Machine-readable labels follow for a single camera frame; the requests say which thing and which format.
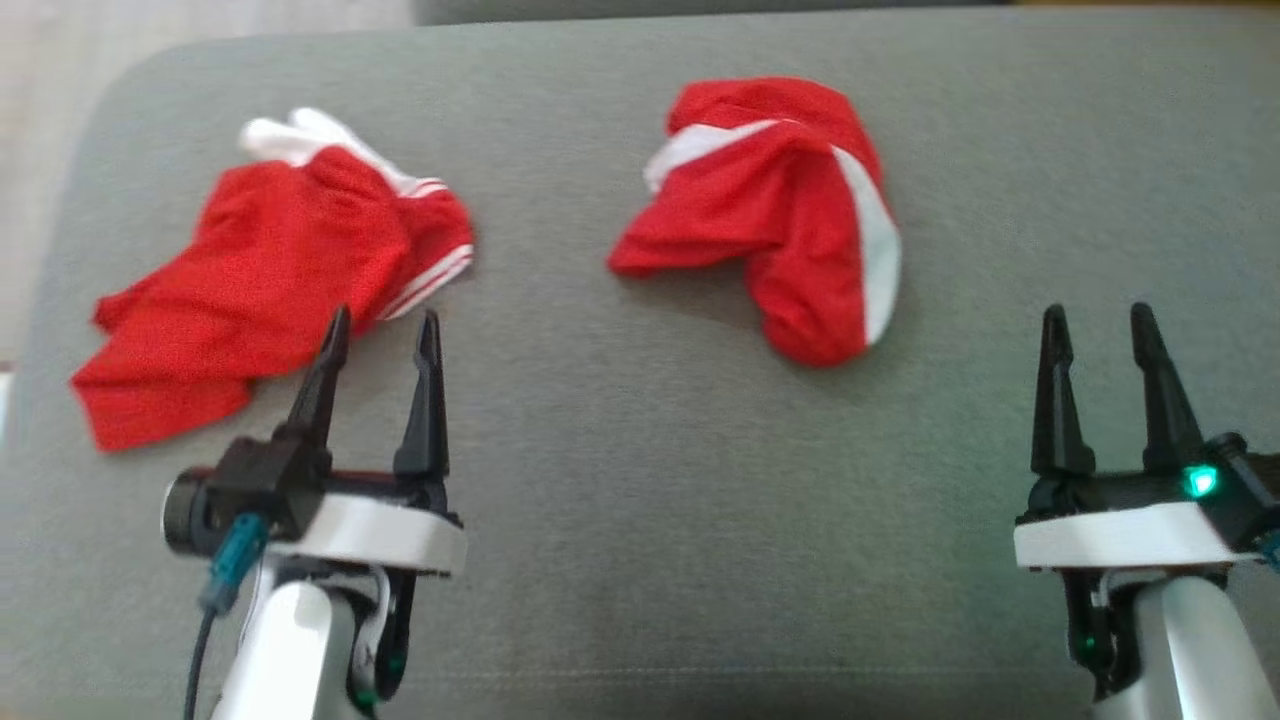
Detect mustard yellow cushion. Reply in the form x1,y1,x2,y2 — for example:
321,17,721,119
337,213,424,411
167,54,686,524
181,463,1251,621
1010,0,1280,9

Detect grey fabric sofa seat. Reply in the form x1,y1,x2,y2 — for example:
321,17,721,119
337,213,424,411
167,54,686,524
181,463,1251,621
0,5,1280,720

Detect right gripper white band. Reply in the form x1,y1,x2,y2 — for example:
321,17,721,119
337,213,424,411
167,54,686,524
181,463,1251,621
1013,303,1259,573

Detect red shorts with white trim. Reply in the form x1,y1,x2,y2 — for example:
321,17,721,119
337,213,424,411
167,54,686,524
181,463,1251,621
607,77,903,368

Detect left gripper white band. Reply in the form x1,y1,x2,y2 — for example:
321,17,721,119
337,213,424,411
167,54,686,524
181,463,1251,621
265,305,468,577

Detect grey sofa back cushion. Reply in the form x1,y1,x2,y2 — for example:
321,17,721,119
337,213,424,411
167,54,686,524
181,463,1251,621
412,0,1011,27

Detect red and white basketball jersey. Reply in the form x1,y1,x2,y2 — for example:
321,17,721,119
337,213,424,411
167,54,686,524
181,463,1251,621
70,107,476,453

